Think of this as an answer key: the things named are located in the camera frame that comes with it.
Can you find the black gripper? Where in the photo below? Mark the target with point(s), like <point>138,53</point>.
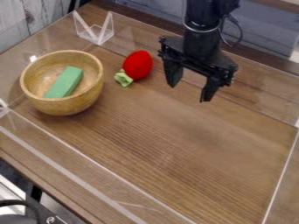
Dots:
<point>197,51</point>

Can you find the green rectangular block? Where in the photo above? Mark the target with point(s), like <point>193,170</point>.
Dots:
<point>66,83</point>

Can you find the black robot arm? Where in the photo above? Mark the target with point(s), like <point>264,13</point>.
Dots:
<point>205,16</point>

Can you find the brown wooden bowl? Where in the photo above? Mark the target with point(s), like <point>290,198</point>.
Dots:
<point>41,74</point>

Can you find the red plush strawberry toy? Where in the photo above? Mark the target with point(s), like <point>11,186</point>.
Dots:
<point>137,67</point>

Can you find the blue grey couch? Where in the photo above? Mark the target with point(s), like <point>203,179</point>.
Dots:
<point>270,28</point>

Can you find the clear acrylic corner bracket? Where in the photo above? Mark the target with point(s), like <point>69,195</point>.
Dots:
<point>98,34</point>

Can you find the black stand with cable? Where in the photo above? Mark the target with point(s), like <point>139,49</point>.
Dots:
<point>22,210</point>

